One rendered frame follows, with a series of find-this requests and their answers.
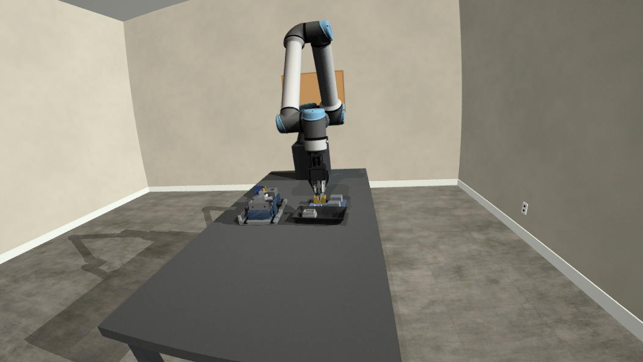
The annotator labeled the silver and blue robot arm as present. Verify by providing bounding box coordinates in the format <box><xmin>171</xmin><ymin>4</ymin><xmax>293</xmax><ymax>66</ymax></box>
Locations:
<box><xmin>276</xmin><ymin>20</ymin><xmax>345</xmax><ymax>152</ymax></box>

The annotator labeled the yellow brass block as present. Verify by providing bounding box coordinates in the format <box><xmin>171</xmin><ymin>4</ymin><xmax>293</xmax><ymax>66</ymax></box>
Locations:
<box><xmin>314</xmin><ymin>194</ymin><xmax>326</xmax><ymax>204</ymax></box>

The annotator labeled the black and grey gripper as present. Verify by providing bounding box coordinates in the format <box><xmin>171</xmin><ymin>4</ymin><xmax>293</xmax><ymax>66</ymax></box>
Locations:
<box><xmin>307</xmin><ymin>150</ymin><xmax>329</xmax><ymax>201</ymax></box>

